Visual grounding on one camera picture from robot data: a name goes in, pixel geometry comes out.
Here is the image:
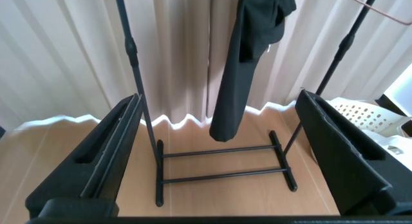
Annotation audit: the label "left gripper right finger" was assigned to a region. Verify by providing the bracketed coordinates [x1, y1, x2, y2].
[295, 89, 412, 216]

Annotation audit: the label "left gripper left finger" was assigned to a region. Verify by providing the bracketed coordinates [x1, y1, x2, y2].
[25, 93, 146, 218]

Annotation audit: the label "black shorts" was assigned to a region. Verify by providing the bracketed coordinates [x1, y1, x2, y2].
[209, 0, 297, 143]

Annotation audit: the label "white laundry basket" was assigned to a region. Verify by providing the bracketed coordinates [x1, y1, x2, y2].
[328, 97, 412, 138]

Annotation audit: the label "black clothes rack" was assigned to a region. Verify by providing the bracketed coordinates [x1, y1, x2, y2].
[114, 0, 381, 208]

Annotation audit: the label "pink clothes hanger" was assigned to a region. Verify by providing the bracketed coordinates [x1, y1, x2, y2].
[340, 0, 412, 26]

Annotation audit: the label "beige curtain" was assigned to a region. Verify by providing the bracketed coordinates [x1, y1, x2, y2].
[0, 0, 412, 132]

